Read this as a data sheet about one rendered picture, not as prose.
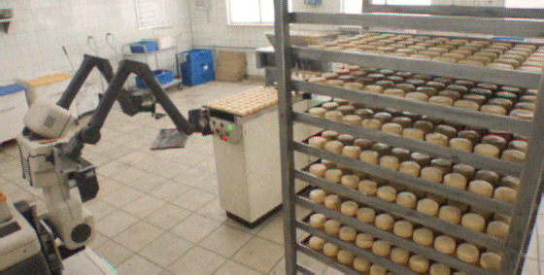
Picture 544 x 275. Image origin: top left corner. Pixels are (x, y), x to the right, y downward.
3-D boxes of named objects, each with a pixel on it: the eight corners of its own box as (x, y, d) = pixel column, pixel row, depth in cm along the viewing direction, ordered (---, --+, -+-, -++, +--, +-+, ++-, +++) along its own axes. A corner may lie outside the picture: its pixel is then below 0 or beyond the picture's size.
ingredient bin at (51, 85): (47, 137, 475) (32, 82, 449) (28, 129, 511) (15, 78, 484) (83, 124, 516) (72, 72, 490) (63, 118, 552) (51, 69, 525)
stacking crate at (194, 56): (196, 58, 743) (195, 48, 736) (212, 59, 724) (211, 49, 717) (176, 64, 695) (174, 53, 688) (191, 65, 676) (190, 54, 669)
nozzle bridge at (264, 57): (282, 81, 345) (280, 44, 333) (351, 92, 299) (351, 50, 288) (256, 88, 322) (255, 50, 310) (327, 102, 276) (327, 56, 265)
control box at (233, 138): (216, 135, 264) (214, 117, 259) (239, 143, 249) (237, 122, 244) (212, 136, 261) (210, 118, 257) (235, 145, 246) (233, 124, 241)
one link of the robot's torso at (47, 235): (52, 275, 171) (38, 234, 162) (34, 251, 189) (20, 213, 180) (102, 249, 190) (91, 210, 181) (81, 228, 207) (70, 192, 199)
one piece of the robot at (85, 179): (75, 207, 168) (63, 166, 161) (54, 189, 186) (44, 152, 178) (106, 193, 180) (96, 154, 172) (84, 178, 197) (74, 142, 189)
